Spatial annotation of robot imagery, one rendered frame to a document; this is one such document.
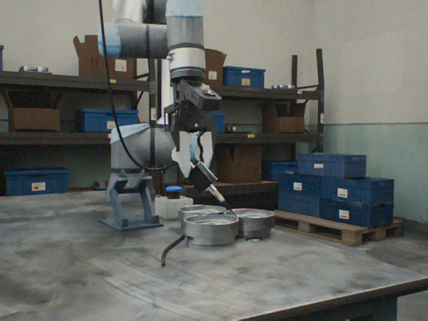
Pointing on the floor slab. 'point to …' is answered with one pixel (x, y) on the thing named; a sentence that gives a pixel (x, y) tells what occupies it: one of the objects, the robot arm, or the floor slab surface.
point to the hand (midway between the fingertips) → (196, 170)
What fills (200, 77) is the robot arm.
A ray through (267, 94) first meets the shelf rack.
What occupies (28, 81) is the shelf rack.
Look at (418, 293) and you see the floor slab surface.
